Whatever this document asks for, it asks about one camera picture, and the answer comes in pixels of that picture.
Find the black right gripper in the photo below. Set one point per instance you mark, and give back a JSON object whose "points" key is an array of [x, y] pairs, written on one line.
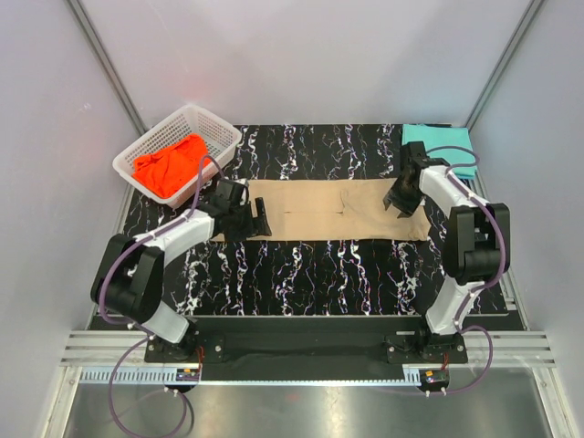
{"points": [[394, 198]]}

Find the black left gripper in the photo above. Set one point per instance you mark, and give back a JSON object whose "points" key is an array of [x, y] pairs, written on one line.
{"points": [[255, 226]]}

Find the beige t shirt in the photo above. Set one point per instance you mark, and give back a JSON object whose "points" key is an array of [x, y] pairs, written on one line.
{"points": [[313, 210]]}

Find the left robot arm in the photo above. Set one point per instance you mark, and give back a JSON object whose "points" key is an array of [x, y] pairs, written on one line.
{"points": [[129, 280]]}

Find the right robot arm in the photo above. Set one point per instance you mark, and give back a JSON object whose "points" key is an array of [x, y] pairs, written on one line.
{"points": [[476, 253]]}

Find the folded teal t shirt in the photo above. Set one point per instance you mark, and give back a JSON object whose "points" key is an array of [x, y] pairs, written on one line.
{"points": [[450, 143]]}

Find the orange t shirt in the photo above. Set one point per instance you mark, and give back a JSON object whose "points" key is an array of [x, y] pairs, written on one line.
{"points": [[167, 171]]}

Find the white plastic laundry basket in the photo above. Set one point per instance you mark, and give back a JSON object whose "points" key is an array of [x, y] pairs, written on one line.
{"points": [[220, 137]]}

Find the white slotted cable duct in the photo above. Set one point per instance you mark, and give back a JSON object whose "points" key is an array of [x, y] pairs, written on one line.
{"points": [[212, 375]]}

